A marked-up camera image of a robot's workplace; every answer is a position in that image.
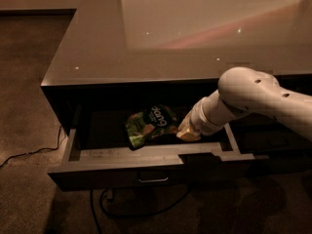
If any drawer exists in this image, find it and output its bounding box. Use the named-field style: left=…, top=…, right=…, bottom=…
left=230, top=123, right=312, bottom=176
left=48, top=106, right=255, bottom=191

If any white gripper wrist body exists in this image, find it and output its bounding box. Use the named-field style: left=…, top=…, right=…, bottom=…
left=189, top=91, right=249, bottom=137

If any thin black floor cable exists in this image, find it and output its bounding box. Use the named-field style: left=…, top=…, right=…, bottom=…
left=0, top=126, right=62, bottom=168

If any green snack bag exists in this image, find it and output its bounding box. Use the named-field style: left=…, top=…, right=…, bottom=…
left=125, top=104, right=179, bottom=150

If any dark cabinet with glossy top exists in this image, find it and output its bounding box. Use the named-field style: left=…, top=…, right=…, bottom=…
left=40, top=0, right=312, bottom=174

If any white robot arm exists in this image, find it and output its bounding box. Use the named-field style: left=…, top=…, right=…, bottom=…
left=176, top=67, right=312, bottom=141

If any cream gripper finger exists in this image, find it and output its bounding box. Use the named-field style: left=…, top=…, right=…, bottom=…
left=176, top=112, right=201, bottom=142

